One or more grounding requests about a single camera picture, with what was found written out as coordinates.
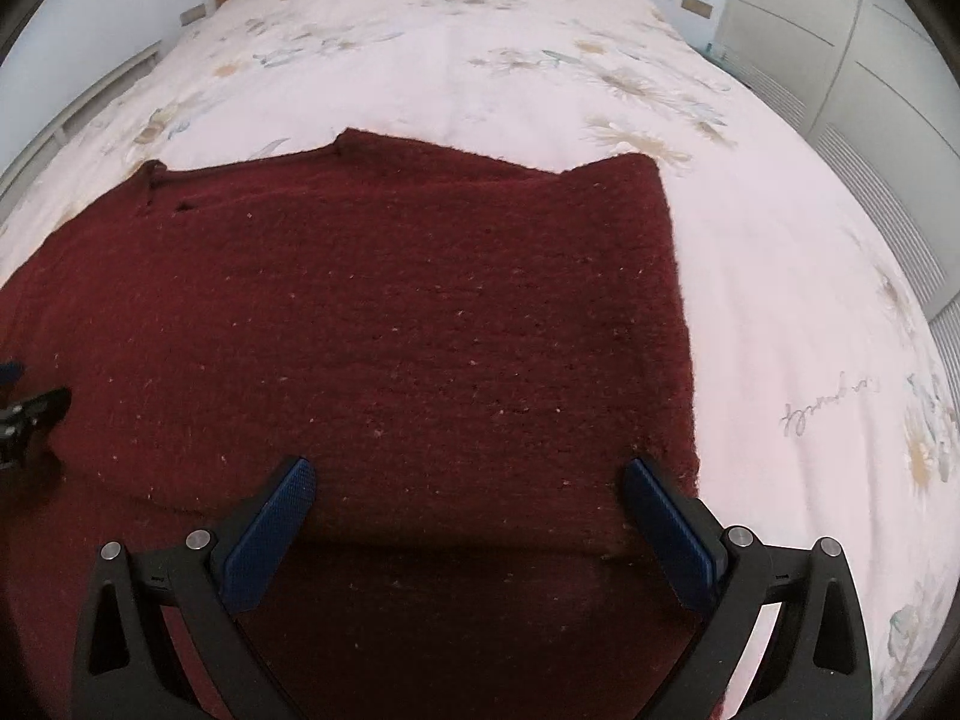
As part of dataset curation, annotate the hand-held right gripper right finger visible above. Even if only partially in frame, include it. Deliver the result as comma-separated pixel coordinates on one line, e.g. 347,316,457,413
616,456,875,720

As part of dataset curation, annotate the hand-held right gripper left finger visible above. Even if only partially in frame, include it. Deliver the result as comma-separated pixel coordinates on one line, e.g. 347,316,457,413
71,456,317,720

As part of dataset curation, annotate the dark red knitted sweater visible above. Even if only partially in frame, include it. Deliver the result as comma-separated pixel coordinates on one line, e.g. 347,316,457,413
0,127,703,720

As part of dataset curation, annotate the bed with floral duvet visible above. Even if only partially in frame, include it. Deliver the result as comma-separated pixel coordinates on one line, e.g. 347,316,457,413
0,0,960,720

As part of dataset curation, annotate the white wardrobe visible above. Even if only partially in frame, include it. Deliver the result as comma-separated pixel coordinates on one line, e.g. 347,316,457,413
712,0,960,316

